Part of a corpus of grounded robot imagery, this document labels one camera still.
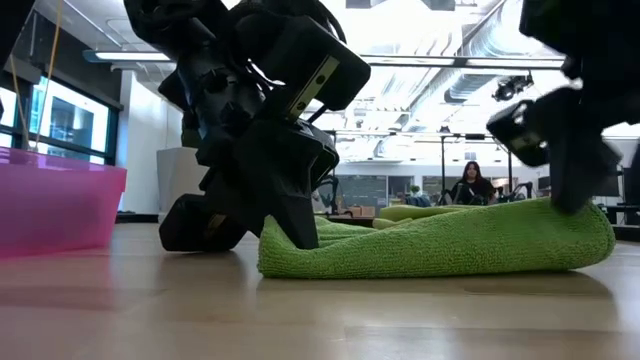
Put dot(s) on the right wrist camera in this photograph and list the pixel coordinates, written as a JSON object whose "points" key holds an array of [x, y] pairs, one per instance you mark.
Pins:
{"points": [[515, 132]]}

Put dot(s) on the green microfiber towel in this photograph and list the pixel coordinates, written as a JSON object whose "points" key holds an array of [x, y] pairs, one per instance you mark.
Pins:
{"points": [[450, 245], [415, 212]]}

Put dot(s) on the black computer monitor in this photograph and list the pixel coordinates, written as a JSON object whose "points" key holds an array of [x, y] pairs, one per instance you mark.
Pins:
{"points": [[634, 190], [611, 187]]}

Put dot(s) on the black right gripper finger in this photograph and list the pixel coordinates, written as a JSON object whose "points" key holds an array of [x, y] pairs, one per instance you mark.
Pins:
{"points": [[580, 175]]}

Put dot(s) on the black ceiling-mounted device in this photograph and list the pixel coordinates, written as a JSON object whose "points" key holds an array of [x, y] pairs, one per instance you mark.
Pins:
{"points": [[510, 89]]}

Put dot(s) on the pink tray mat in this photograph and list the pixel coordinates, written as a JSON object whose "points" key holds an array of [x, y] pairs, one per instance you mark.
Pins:
{"points": [[55, 210]]}

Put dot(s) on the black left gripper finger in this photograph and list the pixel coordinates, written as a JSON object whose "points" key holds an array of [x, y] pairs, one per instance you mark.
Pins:
{"points": [[275, 165], [192, 225]]}

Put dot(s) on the black metal rig frame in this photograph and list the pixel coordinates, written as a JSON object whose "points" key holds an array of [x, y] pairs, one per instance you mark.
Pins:
{"points": [[509, 170]]}

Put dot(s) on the person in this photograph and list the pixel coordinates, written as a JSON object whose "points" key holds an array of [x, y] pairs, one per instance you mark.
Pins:
{"points": [[472, 187]]}

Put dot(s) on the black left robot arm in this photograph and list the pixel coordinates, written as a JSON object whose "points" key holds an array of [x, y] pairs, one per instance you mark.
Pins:
{"points": [[200, 75]]}

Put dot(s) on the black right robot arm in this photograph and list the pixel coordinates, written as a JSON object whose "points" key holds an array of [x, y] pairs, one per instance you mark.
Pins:
{"points": [[600, 40]]}

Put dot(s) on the white hexagonal plant pot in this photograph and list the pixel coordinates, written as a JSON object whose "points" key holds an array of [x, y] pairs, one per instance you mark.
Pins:
{"points": [[175, 185]]}

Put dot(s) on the black aluminium table frame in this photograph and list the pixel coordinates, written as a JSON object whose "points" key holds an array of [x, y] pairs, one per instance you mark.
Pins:
{"points": [[137, 218]]}

